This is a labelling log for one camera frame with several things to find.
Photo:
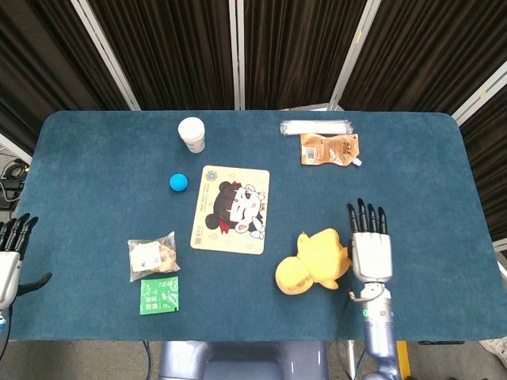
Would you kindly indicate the cartoon girl mouse pad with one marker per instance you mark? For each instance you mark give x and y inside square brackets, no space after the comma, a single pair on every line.
[231,210]

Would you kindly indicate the blue ball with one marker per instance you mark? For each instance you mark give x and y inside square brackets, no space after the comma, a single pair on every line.
[178,182]

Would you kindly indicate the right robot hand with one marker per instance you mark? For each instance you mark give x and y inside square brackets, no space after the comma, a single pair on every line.
[371,249]

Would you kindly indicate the yellow plush duck toy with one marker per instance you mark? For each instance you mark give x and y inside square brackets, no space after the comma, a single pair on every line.
[313,261]

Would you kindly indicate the clear snack bag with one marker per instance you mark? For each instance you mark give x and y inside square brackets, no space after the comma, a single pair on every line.
[152,256]

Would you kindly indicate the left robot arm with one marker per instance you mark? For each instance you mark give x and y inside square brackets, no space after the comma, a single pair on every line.
[3,321]

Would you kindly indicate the blue table cloth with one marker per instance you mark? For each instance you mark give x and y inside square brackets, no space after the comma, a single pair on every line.
[253,190]

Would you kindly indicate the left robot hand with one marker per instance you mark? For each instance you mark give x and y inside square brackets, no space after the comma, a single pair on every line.
[8,273]

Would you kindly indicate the clear plastic straw pack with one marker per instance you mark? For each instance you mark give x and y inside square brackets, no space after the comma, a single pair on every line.
[315,127]

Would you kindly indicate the green tea packet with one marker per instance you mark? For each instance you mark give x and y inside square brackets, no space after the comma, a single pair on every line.
[159,295]

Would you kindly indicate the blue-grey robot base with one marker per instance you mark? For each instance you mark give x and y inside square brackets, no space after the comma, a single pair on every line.
[245,360]

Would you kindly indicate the orange spout pouch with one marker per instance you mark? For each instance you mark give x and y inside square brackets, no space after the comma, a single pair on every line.
[330,149]

